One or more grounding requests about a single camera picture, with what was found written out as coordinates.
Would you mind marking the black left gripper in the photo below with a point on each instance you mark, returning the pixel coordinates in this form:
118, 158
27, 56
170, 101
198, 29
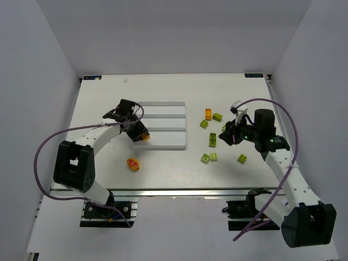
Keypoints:
136, 131

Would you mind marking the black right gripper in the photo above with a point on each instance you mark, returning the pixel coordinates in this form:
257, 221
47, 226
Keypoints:
231, 133

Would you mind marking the dark green lego brick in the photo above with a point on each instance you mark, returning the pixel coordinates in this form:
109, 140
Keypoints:
217, 117

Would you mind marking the orange lego brick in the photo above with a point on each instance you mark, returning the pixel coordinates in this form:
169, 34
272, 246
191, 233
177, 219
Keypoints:
208, 114

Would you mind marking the yellow lego brick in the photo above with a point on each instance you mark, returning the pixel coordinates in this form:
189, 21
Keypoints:
145, 137

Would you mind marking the orange rounded lego piece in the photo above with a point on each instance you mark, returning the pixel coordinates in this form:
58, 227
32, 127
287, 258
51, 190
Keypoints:
133, 164

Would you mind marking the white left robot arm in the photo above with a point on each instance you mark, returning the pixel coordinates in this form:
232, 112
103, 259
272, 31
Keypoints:
75, 163

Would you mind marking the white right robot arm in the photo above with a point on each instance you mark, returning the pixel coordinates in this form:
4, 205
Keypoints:
305, 220

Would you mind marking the lime long lego brick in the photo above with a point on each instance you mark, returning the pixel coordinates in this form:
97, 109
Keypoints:
212, 140

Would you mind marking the lime small lego brick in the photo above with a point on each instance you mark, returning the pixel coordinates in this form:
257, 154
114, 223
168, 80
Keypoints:
213, 156

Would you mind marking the lime lego brick far right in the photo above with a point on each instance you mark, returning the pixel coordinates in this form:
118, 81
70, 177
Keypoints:
242, 159

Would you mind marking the lime square lego brick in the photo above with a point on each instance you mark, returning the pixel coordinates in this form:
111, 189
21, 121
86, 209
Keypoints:
204, 124

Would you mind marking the lime round-stud lego brick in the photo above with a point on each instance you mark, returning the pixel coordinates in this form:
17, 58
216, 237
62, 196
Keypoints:
205, 158

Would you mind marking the white three-compartment tray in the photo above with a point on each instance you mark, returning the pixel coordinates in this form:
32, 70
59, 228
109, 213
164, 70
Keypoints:
167, 125

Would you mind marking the blue left corner label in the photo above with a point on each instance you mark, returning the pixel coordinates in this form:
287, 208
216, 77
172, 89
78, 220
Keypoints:
97, 77

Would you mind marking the blue corner label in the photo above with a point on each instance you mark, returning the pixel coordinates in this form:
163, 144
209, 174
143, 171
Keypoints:
253, 75
97, 77

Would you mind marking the blue right corner label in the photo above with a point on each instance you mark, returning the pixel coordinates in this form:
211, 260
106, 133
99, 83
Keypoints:
253, 75

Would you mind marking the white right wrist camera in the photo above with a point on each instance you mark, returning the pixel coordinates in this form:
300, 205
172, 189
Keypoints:
239, 111

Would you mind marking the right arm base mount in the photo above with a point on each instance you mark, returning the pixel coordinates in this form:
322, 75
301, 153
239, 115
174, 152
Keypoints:
240, 212

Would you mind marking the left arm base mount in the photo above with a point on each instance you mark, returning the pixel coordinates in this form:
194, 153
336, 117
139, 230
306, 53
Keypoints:
120, 212

